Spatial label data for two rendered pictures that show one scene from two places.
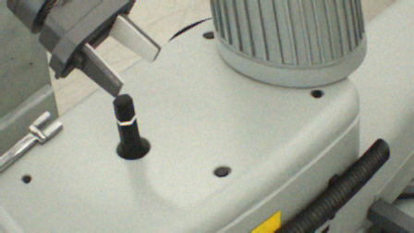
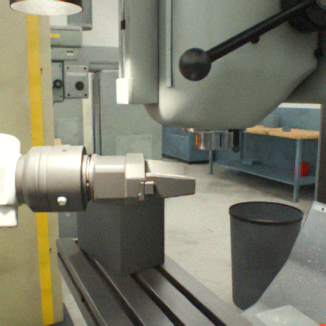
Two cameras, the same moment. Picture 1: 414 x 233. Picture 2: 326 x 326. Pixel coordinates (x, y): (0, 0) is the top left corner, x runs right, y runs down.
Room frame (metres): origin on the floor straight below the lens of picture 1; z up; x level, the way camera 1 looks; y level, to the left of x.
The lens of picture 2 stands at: (0.23, 0.04, 1.35)
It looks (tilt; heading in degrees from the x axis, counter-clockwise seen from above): 10 degrees down; 12
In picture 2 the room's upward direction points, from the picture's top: straight up
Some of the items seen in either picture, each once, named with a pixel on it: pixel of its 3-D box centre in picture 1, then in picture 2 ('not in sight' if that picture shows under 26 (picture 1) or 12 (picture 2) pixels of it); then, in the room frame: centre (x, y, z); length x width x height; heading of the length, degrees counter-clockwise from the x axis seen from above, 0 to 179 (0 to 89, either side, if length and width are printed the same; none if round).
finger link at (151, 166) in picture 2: not in sight; (162, 169); (0.79, 0.16, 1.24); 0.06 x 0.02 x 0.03; 106
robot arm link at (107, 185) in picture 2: not in sight; (99, 179); (0.71, 0.23, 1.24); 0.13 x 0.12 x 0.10; 16
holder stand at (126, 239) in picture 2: not in sight; (118, 216); (1.09, 0.33, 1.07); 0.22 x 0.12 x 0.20; 49
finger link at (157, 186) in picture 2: not in sight; (170, 186); (0.68, 0.12, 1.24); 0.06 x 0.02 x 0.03; 106
